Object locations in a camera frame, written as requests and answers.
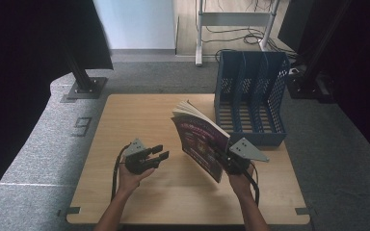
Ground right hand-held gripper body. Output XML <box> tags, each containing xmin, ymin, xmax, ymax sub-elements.
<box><xmin>217</xmin><ymin>137</ymin><xmax>271</xmax><ymax>176</ymax></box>

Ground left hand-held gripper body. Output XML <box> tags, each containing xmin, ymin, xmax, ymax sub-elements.
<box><xmin>122</xmin><ymin>138</ymin><xmax>157</xmax><ymax>176</ymax></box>

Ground purple cover book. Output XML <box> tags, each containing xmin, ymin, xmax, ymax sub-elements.
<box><xmin>170</xmin><ymin>99</ymin><xmax>232</xmax><ymax>184</ymax></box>

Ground blue plastic file rack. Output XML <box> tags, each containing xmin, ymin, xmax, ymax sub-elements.
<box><xmin>213</xmin><ymin>50</ymin><xmax>292</xmax><ymax>148</ymax></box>

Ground person's left hand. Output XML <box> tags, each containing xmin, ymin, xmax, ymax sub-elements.
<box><xmin>118</xmin><ymin>160</ymin><xmax>157</xmax><ymax>195</ymax></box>

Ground person's right hand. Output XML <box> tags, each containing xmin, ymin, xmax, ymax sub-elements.
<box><xmin>226</xmin><ymin>163</ymin><xmax>256</xmax><ymax>197</ymax></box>

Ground black curtain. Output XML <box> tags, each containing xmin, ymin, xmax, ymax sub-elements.
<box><xmin>0</xmin><ymin>0</ymin><xmax>115</xmax><ymax>214</ymax></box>

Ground dark curtain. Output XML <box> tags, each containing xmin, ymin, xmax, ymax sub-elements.
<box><xmin>277</xmin><ymin>0</ymin><xmax>370</xmax><ymax>162</ymax></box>

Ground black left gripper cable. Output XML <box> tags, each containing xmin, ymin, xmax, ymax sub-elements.
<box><xmin>110</xmin><ymin>143</ymin><xmax>133</xmax><ymax>202</ymax></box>

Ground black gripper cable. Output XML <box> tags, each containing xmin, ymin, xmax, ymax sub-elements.
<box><xmin>110</xmin><ymin>143</ymin><xmax>133</xmax><ymax>202</ymax></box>
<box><xmin>242</xmin><ymin>161</ymin><xmax>261</xmax><ymax>207</ymax></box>

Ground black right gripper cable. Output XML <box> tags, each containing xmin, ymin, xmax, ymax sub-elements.
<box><xmin>242</xmin><ymin>161</ymin><xmax>261</xmax><ymax>207</ymax></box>

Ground grey metal table bracket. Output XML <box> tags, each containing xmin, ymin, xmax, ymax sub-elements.
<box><xmin>56</xmin><ymin>206</ymin><xmax>82</xmax><ymax>218</ymax></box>

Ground black post with base plate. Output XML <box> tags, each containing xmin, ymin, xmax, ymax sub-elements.
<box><xmin>64</xmin><ymin>47</ymin><xmax>109</xmax><ymax>100</ymax></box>

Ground black post with dark base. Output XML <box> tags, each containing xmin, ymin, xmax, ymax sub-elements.
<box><xmin>286</xmin><ymin>0</ymin><xmax>355</xmax><ymax>101</ymax></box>

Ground black floor cables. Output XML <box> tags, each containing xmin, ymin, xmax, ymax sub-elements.
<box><xmin>201</xmin><ymin>0</ymin><xmax>299</xmax><ymax>64</ymax></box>

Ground white metal stand frame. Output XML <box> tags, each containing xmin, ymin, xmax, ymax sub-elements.
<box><xmin>195</xmin><ymin>0</ymin><xmax>282</xmax><ymax>67</ymax></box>

